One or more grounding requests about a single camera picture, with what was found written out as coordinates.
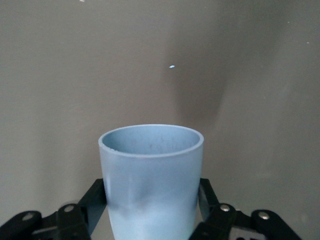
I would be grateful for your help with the light blue plastic cup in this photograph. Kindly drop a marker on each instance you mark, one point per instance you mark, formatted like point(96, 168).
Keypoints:
point(150, 187)

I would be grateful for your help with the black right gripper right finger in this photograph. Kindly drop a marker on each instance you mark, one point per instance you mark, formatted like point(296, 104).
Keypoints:
point(225, 225)

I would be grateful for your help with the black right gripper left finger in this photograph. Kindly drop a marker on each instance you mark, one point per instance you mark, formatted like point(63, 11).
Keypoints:
point(70, 222)

